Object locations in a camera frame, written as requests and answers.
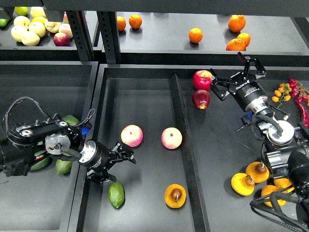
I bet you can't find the orange cherry tomato bunch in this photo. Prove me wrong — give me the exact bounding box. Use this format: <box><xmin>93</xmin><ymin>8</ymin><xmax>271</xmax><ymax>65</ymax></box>
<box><xmin>271</xmin><ymin>83</ymin><xmax>292</xmax><ymax>108</ymax></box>

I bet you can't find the orange on shelf left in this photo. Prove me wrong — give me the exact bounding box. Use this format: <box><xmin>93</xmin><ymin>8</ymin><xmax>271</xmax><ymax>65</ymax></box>
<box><xmin>116</xmin><ymin>16</ymin><xmax>126</xmax><ymax>31</ymax></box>

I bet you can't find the pink apple left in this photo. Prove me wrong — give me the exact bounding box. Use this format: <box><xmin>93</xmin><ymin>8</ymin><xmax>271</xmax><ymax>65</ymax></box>
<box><xmin>121</xmin><ymin>125</ymin><xmax>143</xmax><ymax>147</ymax></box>

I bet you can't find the orange on shelf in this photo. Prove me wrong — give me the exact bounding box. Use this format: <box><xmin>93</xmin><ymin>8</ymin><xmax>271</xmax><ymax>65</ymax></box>
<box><xmin>188</xmin><ymin>28</ymin><xmax>203</xmax><ymax>44</ymax></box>
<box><xmin>116</xmin><ymin>16</ymin><xmax>126</xmax><ymax>31</ymax></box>
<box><xmin>129</xmin><ymin>14</ymin><xmax>142</xmax><ymax>29</ymax></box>

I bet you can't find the red chili pepper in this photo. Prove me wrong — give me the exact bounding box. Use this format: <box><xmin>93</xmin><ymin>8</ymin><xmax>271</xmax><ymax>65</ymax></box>
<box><xmin>295</xmin><ymin>97</ymin><xmax>309</xmax><ymax>128</ymax></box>

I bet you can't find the pale yellow pear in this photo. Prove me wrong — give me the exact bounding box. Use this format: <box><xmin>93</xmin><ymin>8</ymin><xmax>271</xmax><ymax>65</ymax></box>
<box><xmin>21</xmin><ymin>31</ymin><xmax>40</xmax><ymax>46</ymax></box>
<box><xmin>11</xmin><ymin>26</ymin><xmax>27</xmax><ymax>43</ymax></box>

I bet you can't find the red apple on shelf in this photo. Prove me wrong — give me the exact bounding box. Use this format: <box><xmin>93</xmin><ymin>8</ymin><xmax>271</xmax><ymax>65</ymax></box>
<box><xmin>53</xmin><ymin>32</ymin><xmax>70</xmax><ymax>46</ymax></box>

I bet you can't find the black middle tray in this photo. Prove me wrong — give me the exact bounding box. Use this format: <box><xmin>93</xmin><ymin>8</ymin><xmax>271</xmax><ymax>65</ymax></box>
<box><xmin>67</xmin><ymin>64</ymin><xmax>309</xmax><ymax>232</ymax></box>

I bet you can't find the orange on shelf middle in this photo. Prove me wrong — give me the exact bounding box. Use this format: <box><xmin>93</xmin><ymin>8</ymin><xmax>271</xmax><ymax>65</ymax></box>
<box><xmin>188</xmin><ymin>28</ymin><xmax>203</xmax><ymax>44</ymax></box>

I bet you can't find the orange right small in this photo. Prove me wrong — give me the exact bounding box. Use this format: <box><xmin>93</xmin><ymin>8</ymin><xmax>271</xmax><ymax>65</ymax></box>
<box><xmin>237</xmin><ymin>33</ymin><xmax>251</xmax><ymax>47</ymax></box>

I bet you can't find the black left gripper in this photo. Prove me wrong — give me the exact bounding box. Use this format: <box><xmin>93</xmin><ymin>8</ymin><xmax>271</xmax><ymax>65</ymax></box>
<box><xmin>86</xmin><ymin>141</ymin><xmax>137</xmax><ymax>184</ymax></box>

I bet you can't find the large orange top right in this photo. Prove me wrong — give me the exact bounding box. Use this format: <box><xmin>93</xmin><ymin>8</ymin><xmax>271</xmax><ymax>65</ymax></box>
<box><xmin>228</xmin><ymin>14</ymin><xmax>246</xmax><ymax>32</ymax></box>

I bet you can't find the pale yellow pear left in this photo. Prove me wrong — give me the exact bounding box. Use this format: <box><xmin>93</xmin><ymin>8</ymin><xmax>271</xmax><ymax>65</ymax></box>
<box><xmin>11</xmin><ymin>26</ymin><xmax>27</xmax><ymax>43</ymax></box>

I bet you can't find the pink apple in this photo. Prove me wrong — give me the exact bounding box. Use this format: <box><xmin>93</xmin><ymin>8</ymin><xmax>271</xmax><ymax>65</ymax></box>
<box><xmin>161</xmin><ymin>127</ymin><xmax>183</xmax><ymax>149</ymax></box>
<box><xmin>121</xmin><ymin>125</ymin><xmax>143</xmax><ymax>147</ymax></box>

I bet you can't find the black left tray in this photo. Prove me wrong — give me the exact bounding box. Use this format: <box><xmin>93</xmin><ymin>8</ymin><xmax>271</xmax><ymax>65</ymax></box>
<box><xmin>0</xmin><ymin>61</ymin><xmax>98</xmax><ymax>232</ymax></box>

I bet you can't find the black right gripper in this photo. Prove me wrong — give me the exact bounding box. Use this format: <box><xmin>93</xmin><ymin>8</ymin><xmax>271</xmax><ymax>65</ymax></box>
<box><xmin>208</xmin><ymin>52</ymin><xmax>268</xmax><ymax>112</ymax></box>

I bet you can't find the pink apple right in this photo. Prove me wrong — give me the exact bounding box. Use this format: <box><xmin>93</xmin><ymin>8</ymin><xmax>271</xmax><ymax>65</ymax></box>
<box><xmin>161</xmin><ymin>127</ymin><xmax>183</xmax><ymax>149</ymax></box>

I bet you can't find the red apple upper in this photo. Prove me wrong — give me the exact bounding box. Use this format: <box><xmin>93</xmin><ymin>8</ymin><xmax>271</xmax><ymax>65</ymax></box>
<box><xmin>193</xmin><ymin>70</ymin><xmax>213</xmax><ymax>91</ymax></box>

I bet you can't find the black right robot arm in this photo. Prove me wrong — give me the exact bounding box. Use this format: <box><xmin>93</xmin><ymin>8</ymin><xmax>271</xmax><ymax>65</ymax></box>
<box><xmin>211</xmin><ymin>52</ymin><xmax>309</xmax><ymax>232</ymax></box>

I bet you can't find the red cherry tomato bunch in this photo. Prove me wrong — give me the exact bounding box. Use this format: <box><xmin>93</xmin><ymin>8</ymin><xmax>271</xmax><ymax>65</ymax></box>
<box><xmin>289</xmin><ymin>78</ymin><xmax>309</xmax><ymax>105</ymax></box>

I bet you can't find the black tray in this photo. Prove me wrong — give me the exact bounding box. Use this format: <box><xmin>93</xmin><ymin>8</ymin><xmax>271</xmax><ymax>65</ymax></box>
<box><xmin>67</xmin><ymin>64</ymin><xmax>309</xmax><ymax>232</ymax></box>
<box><xmin>0</xmin><ymin>61</ymin><xmax>98</xmax><ymax>232</ymax></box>

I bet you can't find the dark red apple lower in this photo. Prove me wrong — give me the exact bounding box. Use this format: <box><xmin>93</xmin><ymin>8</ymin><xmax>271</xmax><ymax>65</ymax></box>
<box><xmin>192</xmin><ymin>90</ymin><xmax>211</xmax><ymax>110</ymax></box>

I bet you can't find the green avocado in bin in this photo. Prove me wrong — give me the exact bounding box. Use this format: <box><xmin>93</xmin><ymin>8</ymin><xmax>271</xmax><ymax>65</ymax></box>
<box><xmin>55</xmin><ymin>159</ymin><xmax>72</xmax><ymax>174</ymax></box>

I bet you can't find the orange right front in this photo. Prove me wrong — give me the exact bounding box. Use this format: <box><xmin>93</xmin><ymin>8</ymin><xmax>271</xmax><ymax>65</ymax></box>
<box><xmin>226</xmin><ymin>38</ymin><xmax>246</xmax><ymax>51</ymax></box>

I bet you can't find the pale yellow pear front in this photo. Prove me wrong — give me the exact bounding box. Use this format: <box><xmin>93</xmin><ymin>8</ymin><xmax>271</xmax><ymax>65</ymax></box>
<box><xmin>21</xmin><ymin>31</ymin><xmax>40</xmax><ymax>46</ymax></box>

